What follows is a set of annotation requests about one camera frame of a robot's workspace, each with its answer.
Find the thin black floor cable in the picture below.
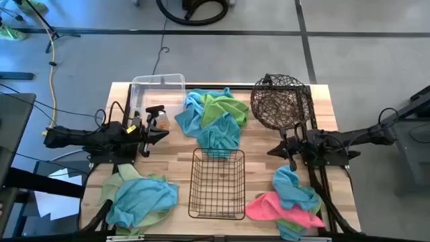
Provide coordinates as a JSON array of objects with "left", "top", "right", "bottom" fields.
[{"left": 151, "top": 0, "right": 171, "bottom": 77}]

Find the black tripod stand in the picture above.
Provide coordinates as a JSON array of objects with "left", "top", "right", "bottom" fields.
[{"left": 11, "top": 0, "right": 82, "bottom": 54}]

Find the black floor beam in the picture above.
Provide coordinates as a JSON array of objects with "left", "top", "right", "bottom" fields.
[{"left": 0, "top": 166, "right": 85, "bottom": 200}]

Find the dark grey side table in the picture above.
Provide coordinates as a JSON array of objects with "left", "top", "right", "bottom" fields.
[{"left": 369, "top": 83, "right": 430, "bottom": 198}]

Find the clear plastic bin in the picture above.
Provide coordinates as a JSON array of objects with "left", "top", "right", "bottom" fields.
[{"left": 129, "top": 73, "right": 187, "bottom": 122}]

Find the dark grey desk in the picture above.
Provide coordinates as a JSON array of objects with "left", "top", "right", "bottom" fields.
[{"left": 0, "top": 92, "right": 37, "bottom": 189}]

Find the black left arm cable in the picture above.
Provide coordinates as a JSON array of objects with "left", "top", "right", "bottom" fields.
[{"left": 93, "top": 100, "right": 135, "bottom": 130}]

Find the long black floor cable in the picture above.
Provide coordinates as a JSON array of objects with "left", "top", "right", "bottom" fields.
[{"left": 0, "top": 83, "right": 101, "bottom": 126}]

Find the black hose loop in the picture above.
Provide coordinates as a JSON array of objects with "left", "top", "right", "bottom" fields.
[{"left": 155, "top": 0, "right": 231, "bottom": 27}]

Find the black floor stand foot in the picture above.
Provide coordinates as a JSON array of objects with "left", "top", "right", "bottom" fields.
[{"left": 0, "top": 71, "right": 36, "bottom": 81}]

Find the pale green microfiber towel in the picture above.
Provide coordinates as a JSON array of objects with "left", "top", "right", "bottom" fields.
[{"left": 98, "top": 163, "right": 169, "bottom": 237}]

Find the yellow extension cable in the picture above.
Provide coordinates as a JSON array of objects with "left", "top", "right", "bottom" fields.
[{"left": 32, "top": 6, "right": 58, "bottom": 137}]

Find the pink microfiber towel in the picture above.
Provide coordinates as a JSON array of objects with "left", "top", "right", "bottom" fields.
[{"left": 245, "top": 191, "right": 326, "bottom": 230}]

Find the brown braided cable loop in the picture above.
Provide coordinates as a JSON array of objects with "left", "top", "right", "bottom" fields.
[{"left": 294, "top": 122, "right": 307, "bottom": 142}]

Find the white floor cable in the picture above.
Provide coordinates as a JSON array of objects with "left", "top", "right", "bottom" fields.
[{"left": 50, "top": 149, "right": 85, "bottom": 162}]

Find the dark vacuum cleaner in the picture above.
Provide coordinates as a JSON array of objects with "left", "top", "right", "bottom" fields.
[{"left": 181, "top": 0, "right": 232, "bottom": 11}]

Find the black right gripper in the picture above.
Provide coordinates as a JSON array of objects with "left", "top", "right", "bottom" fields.
[{"left": 267, "top": 130, "right": 305, "bottom": 172}]

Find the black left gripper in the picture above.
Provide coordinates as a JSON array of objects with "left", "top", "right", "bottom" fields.
[{"left": 133, "top": 113, "right": 170, "bottom": 158}]

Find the white paper sheet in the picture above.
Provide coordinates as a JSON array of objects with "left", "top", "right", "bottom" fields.
[{"left": 33, "top": 167, "right": 85, "bottom": 221}]

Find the black wire rectangular basket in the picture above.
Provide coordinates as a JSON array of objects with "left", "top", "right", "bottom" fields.
[{"left": 187, "top": 147, "right": 247, "bottom": 221}]

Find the black metal table frame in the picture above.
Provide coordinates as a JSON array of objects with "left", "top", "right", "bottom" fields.
[{"left": 79, "top": 82, "right": 362, "bottom": 242}]

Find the dark woven round basket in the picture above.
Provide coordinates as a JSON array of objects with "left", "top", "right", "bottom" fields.
[{"left": 250, "top": 73, "right": 316, "bottom": 132}]

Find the green shoe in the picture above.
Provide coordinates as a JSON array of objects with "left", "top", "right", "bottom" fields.
[
  {"left": 15, "top": 0, "right": 50, "bottom": 16},
  {"left": 0, "top": 23, "right": 30, "bottom": 42}
]

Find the spray bottle with orange liquid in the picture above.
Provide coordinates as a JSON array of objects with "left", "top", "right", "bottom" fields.
[{"left": 145, "top": 104, "right": 171, "bottom": 131}]

